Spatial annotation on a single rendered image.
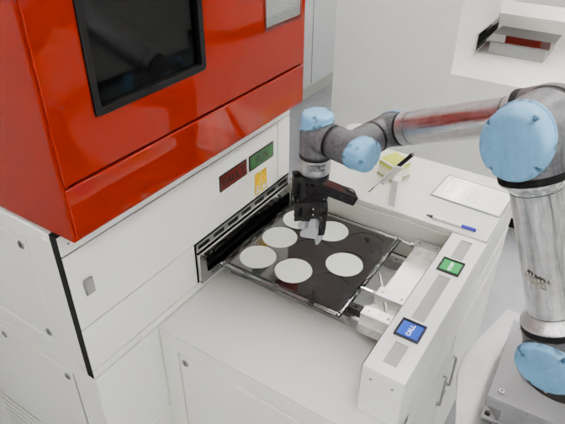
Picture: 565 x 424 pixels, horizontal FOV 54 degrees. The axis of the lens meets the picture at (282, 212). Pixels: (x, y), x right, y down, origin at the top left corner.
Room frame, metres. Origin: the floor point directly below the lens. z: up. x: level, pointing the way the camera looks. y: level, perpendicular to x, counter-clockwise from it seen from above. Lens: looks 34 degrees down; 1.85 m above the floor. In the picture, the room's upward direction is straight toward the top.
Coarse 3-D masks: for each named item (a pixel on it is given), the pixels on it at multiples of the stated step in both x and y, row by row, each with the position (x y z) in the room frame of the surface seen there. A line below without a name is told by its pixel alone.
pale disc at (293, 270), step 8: (280, 264) 1.16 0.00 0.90; (288, 264) 1.16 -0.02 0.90; (296, 264) 1.16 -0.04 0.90; (304, 264) 1.16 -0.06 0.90; (280, 272) 1.13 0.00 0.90; (288, 272) 1.13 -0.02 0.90; (296, 272) 1.13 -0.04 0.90; (304, 272) 1.13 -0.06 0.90; (288, 280) 1.10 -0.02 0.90; (296, 280) 1.10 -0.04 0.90; (304, 280) 1.10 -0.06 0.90
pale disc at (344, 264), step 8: (336, 256) 1.20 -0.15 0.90; (344, 256) 1.20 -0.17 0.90; (352, 256) 1.20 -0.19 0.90; (328, 264) 1.16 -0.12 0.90; (336, 264) 1.16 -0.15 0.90; (344, 264) 1.16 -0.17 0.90; (352, 264) 1.16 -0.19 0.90; (360, 264) 1.16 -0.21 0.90; (336, 272) 1.13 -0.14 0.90; (344, 272) 1.13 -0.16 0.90; (352, 272) 1.13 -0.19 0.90
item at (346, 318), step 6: (240, 276) 1.20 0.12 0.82; (252, 282) 1.18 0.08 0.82; (270, 288) 1.15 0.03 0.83; (282, 294) 1.12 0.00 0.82; (294, 300) 1.10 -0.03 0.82; (306, 306) 1.08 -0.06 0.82; (324, 312) 1.06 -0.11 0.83; (336, 318) 1.03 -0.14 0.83; (342, 318) 1.03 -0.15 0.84; (348, 318) 1.02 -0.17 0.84; (354, 318) 1.01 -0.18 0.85; (348, 324) 1.02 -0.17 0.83; (354, 324) 1.01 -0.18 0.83
